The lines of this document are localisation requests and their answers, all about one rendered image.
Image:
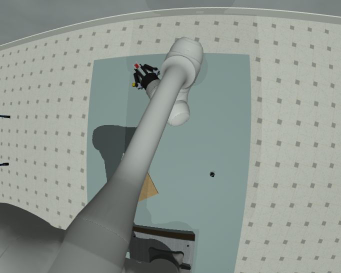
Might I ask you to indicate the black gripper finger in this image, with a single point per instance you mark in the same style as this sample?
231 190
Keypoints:
150 68
136 77

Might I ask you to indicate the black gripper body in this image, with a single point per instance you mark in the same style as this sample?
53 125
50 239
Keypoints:
149 79

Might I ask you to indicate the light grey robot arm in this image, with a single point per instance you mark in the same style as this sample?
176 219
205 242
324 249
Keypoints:
98 238

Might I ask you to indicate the tan mat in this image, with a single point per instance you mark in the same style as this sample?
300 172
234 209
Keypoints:
148 189

